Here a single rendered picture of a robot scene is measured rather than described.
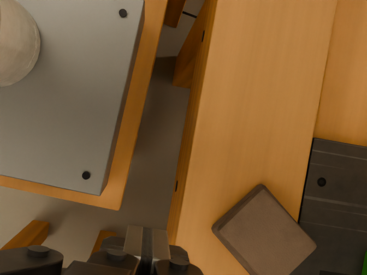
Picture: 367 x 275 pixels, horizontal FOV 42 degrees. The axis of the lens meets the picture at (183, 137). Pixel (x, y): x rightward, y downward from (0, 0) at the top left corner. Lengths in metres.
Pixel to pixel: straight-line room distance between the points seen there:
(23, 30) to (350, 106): 0.38
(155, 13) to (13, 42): 0.23
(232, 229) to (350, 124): 0.20
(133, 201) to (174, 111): 0.30
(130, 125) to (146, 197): 0.88
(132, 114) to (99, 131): 0.10
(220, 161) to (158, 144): 0.90
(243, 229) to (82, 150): 0.19
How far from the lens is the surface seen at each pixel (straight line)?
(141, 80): 0.60
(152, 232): 0.16
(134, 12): 0.51
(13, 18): 0.42
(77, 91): 0.51
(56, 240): 1.51
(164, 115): 1.45
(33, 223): 1.46
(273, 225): 0.55
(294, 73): 0.57
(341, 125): 0.61
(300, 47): 0.58
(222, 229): 0.54
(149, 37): 0.60
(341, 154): 0.59
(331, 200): 0.59
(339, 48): 0.62
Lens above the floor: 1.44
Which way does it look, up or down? 85 degrees down
